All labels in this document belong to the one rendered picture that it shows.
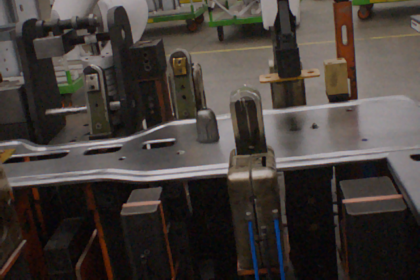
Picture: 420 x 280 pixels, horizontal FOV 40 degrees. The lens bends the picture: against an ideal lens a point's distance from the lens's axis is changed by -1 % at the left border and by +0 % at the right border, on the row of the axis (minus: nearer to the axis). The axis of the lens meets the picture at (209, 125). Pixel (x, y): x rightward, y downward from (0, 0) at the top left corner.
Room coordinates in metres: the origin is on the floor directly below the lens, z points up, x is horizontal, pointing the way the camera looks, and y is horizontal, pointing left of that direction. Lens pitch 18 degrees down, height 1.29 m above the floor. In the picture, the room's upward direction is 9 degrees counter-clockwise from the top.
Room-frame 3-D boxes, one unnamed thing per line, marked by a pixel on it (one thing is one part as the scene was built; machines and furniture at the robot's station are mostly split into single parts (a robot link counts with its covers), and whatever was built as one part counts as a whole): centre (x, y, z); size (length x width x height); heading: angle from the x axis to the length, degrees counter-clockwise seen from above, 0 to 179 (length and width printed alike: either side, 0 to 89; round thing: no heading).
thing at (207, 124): (0.80, 0.00, 1.02); 0.03 x 0.03 x 0.07
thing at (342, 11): (0.93, -0.24, 0.95); 0.03 x 0.01 x 0.50; 83
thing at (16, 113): (1.05, 0.35, 0.89); 0.13 x 0.11 x 0.38; 173
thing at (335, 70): (0.90, -0.22, 0.88); 0.04 x 0.04 x 0.36; 83
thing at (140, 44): (1.03, 0.09, 0.91); 0.07 x 0.05 x 0.42; 173
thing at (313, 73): (0.79, -0.12, 1.09); 0.08 x 0.04 x 0.01; 83
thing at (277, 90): (0.95, -0.14, 0.88); 0.07 x 0.06 x 0.35; 173
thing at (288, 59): (0.76, -0.12, 1.12); 0.03 x 0.03 x 0.07; 83
